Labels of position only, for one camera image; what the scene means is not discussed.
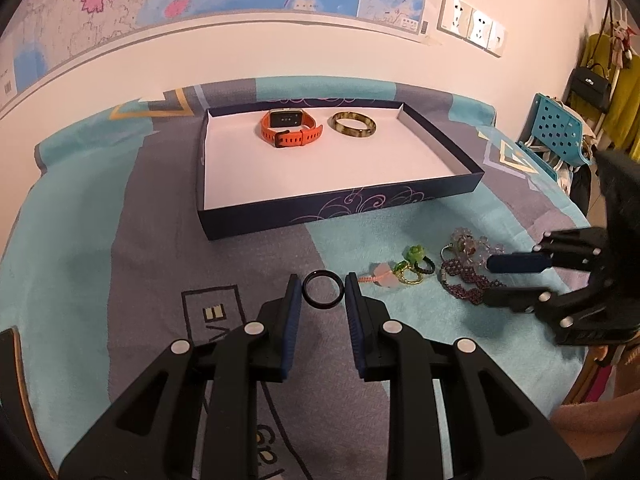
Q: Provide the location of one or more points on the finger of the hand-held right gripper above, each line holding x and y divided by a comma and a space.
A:
515, 298
515, 263

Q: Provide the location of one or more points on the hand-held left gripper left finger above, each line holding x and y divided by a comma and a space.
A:
292, 321

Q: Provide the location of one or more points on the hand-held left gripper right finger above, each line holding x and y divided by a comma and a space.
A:
354, 325

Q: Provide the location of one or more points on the dark blue shallow box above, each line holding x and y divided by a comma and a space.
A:
325, 170

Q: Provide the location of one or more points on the person's right forearm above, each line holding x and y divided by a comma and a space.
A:
590, 430

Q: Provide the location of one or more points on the yellow hanging garment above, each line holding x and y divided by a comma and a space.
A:
625, 110

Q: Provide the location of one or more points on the blue perforated chair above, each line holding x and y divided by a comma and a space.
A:
555, 125

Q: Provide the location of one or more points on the black handbag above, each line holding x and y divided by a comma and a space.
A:
590, 87

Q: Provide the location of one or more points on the tortoiseshell bangle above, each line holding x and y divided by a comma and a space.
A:
352, 133

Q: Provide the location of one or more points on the white plush rabbit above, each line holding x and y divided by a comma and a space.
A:
622, 40

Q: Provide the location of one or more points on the teal grey printed blanket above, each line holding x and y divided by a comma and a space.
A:
100, 260

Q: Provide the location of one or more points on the orange smart watch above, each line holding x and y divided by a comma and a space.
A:
282, 119

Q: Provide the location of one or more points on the white wall socket plate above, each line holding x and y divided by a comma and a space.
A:
480, 25
497, 37
455, 12

